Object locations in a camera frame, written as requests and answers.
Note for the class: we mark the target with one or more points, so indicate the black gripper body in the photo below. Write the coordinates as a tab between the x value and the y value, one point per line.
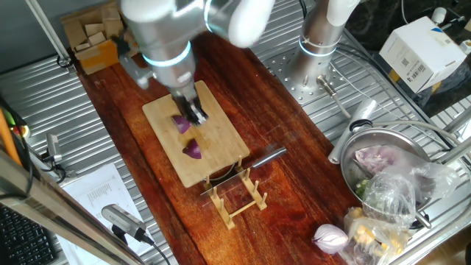
185	105

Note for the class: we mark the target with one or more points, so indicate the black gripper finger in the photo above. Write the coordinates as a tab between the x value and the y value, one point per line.
192	118
201	117

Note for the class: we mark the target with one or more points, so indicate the steel cleaver knife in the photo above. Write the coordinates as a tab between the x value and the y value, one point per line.
265	159

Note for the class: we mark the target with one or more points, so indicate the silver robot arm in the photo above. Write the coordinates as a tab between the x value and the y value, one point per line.
169	37

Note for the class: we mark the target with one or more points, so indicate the purple onion wedge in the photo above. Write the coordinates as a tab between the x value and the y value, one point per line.
179	124
193	150

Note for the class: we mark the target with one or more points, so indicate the bamboo cutting board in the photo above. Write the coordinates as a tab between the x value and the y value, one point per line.
217	140

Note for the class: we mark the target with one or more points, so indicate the brown cardboard box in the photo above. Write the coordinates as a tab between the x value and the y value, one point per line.
99	59

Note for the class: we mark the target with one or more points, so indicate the wooden peg rack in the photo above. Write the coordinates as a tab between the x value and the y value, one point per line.
224	213

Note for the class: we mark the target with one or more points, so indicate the small wooden block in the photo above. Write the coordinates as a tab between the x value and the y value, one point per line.
82	46
110	27
97	38
94	28

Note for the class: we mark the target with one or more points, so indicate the printed paper sheet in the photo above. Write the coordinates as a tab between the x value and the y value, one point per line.
99	191

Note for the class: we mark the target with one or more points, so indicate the metal clamp right edge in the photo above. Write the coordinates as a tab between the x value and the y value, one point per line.
53	147

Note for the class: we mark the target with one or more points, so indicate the thin metal rod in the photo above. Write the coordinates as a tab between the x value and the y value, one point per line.
48	33

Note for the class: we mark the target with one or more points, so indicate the shiny metal bar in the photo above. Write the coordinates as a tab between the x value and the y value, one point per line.
55	210

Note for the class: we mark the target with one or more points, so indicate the steel bowl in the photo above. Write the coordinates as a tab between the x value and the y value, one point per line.
371	138

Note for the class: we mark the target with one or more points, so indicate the peeled purple onion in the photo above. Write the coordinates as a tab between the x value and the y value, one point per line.
329	239

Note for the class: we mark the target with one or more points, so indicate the orange pole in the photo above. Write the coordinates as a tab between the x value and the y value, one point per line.
7	141

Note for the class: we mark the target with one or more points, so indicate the clear bag of greens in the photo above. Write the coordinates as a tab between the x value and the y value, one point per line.
390	198

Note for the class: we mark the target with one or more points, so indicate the plastic bag of chopped onion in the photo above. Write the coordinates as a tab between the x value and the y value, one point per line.
404	162

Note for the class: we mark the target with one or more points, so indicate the black keyboard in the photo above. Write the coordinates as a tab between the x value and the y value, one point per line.
22	239

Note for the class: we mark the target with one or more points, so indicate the clear bag of yellow food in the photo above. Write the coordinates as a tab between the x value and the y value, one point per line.
371	239

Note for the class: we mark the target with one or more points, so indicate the white cardboard box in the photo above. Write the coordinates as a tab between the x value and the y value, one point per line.
419	51

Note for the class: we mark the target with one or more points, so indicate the metal pipe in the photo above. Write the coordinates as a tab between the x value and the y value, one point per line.
454	151

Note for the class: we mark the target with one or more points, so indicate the wrist camera on silver bracket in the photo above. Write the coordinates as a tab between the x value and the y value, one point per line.
134	70

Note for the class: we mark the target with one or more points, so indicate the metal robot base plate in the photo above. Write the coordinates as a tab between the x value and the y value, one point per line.
279	73

